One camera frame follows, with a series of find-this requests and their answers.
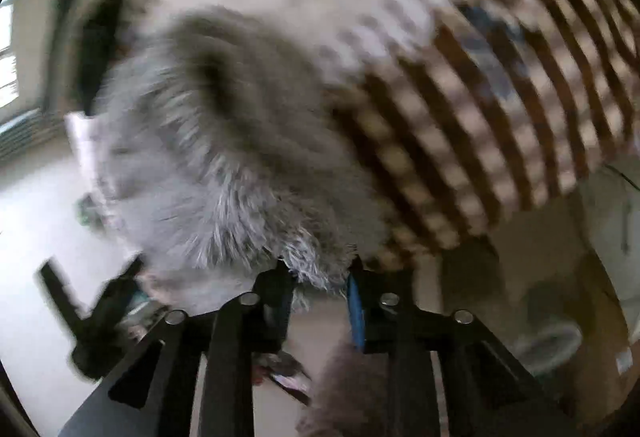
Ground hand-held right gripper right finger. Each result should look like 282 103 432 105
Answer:
346 257 591 437

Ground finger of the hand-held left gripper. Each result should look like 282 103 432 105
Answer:
97 254 148 305
36 258 86 325

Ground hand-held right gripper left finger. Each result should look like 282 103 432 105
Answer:
57 259 296 437

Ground grey fluffy pants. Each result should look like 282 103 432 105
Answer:
92 7 396 313

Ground white standing fan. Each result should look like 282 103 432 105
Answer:
514 321 585 377

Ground large brown cardboard box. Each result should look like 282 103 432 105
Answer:
570 237 638 420

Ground window with white frame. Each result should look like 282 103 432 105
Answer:
0 0 25 110

